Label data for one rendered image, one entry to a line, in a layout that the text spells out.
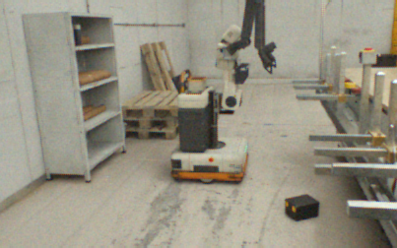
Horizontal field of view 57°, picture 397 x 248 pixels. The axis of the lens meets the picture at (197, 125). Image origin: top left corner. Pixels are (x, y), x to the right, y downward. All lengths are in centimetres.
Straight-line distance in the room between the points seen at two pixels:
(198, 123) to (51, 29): 150
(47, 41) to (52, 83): 36
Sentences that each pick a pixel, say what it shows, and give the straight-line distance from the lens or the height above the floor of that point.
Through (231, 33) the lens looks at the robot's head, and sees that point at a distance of 325.
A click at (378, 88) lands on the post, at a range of 193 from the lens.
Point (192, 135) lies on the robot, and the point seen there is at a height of 45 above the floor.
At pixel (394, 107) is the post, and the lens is 170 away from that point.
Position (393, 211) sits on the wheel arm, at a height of 95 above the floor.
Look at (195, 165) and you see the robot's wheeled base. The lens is 331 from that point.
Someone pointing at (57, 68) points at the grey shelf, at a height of 108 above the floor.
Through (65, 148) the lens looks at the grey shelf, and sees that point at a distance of 363.
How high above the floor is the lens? 136
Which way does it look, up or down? 15 degrees down
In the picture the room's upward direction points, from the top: 2 degrees counter-clockwise
